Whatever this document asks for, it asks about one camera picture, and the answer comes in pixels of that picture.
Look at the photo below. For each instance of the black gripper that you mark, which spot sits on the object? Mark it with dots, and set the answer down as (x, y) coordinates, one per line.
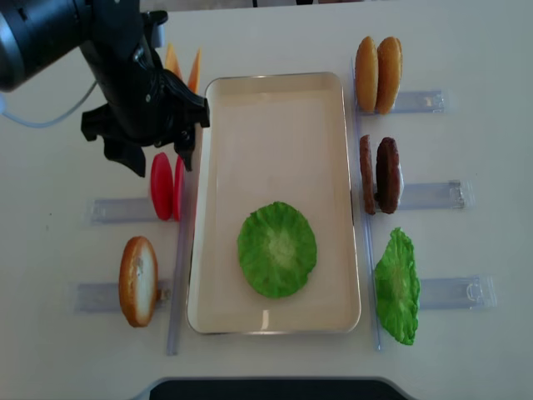
(151, 108)

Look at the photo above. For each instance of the red tomato slice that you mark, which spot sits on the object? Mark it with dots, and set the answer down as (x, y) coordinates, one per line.
(161, 185)
(178, 189)

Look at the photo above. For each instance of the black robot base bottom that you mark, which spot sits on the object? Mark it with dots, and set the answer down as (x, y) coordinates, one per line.
(272, 388)

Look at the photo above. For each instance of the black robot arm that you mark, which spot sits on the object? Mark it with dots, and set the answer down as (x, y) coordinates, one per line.
(110, 35)

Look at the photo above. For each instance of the upright white bread slice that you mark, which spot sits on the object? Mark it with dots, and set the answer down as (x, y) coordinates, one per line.
(138, 279)

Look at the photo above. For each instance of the green lettuce leaf on tray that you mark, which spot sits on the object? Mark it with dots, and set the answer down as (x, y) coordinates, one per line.
(277, 250)

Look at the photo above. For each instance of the light brown meat patty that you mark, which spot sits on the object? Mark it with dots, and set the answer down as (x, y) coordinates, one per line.
(366, 175)

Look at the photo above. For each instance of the dark brown meat patty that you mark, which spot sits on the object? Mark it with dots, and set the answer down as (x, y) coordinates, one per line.
(388, 180)

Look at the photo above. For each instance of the upright green lettuce leaf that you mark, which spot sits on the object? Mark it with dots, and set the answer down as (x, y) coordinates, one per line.
(398, 288)

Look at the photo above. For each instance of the cream rectangular tray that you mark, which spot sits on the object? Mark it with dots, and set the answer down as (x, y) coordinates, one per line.
(279, 138)

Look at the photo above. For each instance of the left golden bun slice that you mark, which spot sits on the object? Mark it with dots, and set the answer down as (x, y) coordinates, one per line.
(366, 74)

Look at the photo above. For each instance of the golden bun slice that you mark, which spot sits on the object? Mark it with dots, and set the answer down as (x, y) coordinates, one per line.
(366, 74)
(390, 63)

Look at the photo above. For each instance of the right golden bun slice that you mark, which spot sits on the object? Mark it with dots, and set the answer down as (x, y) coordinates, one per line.
(390, 63)

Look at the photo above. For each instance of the clear holder rail tomato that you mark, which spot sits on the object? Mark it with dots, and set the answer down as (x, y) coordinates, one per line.
(102, 211)

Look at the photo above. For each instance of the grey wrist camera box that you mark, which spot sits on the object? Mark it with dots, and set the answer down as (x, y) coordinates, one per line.
(154, 27)

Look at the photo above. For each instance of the clear holder rail bread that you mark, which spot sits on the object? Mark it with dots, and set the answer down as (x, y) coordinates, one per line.
(104, 297)

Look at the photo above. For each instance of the long clear right rail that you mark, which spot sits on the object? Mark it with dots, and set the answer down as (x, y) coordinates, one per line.
(365, 220)

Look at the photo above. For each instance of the clear holder rail buns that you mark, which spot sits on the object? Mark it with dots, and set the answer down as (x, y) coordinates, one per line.
(430, 101)

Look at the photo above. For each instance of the clear holder rail patties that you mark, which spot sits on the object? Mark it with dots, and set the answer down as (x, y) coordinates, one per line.
(454, 194)

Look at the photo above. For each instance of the clear holder rail lettuce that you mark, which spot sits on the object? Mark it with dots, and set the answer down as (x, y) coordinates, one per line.
(473, 292)

